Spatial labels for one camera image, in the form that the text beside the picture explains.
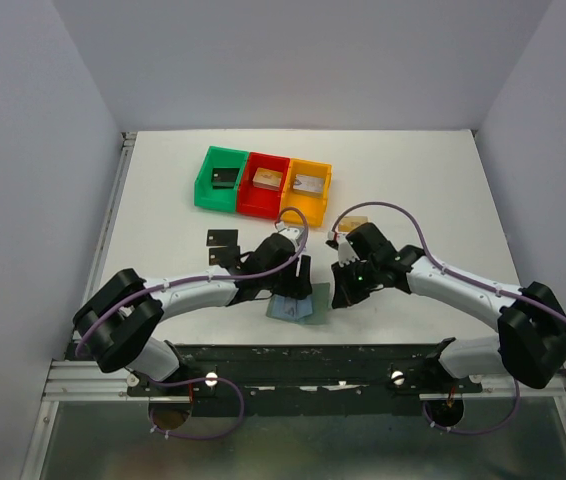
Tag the red plastic bin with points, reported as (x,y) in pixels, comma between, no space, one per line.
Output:
(260,189)

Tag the black credit card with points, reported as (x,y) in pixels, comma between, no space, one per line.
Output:
(222,237)

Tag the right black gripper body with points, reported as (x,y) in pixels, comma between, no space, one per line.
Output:
(345,281)

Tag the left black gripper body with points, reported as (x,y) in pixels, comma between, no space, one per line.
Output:
(294,282)

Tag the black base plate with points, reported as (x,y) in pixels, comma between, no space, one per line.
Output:
(299,380)

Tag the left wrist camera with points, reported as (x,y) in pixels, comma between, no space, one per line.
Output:
(296,234)

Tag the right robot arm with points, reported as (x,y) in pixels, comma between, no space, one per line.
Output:
(529,339)

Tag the sage green card holder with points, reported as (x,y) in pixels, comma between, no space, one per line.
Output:
(313,310)

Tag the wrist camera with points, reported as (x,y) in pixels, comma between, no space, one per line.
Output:
(296,234)
(346,254)

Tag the green plastic bin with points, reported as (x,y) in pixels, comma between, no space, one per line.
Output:
(223,200)

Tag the silver card stack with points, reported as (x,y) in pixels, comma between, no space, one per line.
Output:
(308,185)

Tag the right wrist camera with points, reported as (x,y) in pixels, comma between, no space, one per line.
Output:
(346,254)

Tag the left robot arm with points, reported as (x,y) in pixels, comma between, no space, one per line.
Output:
(117,323)

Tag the yellow plastic bin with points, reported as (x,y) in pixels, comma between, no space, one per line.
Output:
(312,207)

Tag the tan card stack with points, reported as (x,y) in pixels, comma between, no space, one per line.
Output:
(267,179)

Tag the gold VIP card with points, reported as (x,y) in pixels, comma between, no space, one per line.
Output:
(351,222)

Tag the aluminium frame rail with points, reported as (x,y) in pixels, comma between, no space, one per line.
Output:
(75,380)

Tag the black card stack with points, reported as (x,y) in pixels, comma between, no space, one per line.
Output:
(224,178)

